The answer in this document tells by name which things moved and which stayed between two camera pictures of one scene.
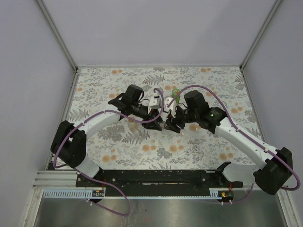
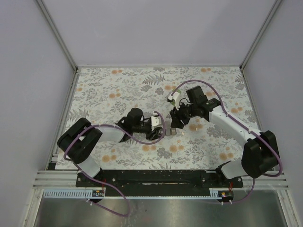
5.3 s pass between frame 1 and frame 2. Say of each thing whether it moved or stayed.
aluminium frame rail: stayed
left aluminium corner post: stayed
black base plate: stayed
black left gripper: moved
